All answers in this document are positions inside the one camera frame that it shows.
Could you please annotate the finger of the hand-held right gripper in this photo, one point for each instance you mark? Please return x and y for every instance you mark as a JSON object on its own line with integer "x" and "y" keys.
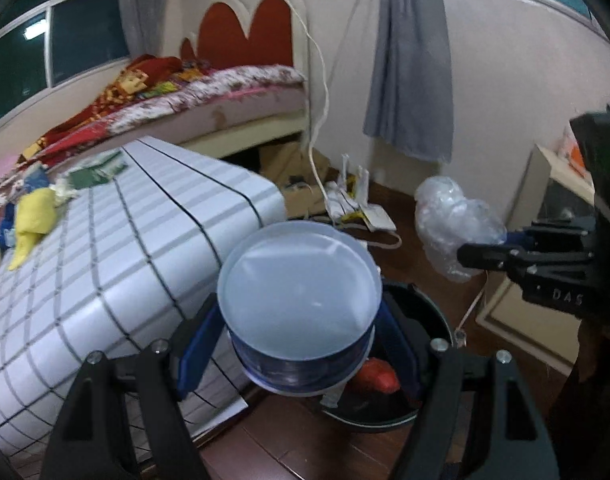
{"x": 555, "y": 235}
{"x": 490, "y": 256}

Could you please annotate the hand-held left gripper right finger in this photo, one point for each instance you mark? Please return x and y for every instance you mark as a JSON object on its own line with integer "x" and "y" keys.
{"x": 400, "y": 352}

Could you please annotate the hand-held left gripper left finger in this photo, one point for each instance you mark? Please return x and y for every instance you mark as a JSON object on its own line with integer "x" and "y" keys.
{"x": 200, "y": 347}

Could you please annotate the black trash bin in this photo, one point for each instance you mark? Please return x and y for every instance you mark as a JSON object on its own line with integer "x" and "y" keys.
{"x": 430, "y": 312}

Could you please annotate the blue patterned paper cup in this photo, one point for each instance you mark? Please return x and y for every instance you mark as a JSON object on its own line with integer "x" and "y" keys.
{"x": 295, "y": 285}

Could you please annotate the white tissue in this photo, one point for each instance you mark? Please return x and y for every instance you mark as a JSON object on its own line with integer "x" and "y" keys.
{"x": 64, "y": 192}

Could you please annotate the blue cloth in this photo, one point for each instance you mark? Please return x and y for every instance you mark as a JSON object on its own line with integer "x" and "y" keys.
{"x": 6, "y": 225}

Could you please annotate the person's right forearm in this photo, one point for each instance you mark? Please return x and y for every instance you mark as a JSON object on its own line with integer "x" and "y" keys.
{"x": 595, "y": 390}

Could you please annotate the red wrapper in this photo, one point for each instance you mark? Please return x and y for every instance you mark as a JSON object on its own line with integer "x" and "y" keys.
{"x": 377, "y": 375}

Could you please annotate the clear plastic bag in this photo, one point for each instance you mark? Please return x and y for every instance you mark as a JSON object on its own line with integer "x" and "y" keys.
{"x": 450, "y": 220}

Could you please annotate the cream cabinet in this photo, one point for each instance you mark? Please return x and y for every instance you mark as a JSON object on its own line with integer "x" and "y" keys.
{"x": 535, "y": 180}

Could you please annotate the orange and white packet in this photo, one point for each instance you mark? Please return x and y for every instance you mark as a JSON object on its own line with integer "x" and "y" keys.
{"x": 572, "y": 150}

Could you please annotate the white power strip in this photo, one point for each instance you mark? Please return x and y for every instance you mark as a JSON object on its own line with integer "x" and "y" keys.
{"x": 380, "y": 240}

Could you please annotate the white grid tablecloth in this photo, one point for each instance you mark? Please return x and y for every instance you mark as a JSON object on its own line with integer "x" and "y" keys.
{"x": 110, "y": 260}

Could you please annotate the white router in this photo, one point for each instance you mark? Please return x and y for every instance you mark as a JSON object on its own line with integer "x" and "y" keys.
{"x": 350, "y": 200}

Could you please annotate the green packet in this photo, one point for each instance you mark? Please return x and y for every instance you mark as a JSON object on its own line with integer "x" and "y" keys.
{"x": 97, "y": 172}

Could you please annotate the cardboard box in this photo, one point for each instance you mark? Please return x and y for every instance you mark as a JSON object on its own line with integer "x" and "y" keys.
{"x": 290, "y": 165}

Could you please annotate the grey curtain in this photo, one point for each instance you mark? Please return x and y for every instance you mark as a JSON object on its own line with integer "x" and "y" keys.
{"x": 410, "y": 60}
{"x": 145, "y": 5}

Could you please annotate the yellow cloth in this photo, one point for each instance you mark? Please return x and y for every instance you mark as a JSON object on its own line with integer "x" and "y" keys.
{"x": 32, "y": 215}

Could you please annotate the bed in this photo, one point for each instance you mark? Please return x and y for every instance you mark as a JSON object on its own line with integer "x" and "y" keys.
{"x": 255, "y": 120}

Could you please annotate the floral bedspread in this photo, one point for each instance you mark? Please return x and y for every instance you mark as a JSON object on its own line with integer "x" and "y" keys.
{"x": 220, "y": 87}

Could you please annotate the red patterned blanket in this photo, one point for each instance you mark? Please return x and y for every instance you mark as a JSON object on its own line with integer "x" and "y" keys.
{"x": 115, "y": 90}

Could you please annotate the cream and red headboard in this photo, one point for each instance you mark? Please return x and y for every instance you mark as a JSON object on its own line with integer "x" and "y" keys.
{"x": 265, "y": 25}

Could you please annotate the window beside bed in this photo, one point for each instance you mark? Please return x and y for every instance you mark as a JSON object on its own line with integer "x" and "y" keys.
{"x": 80, "y": 45}

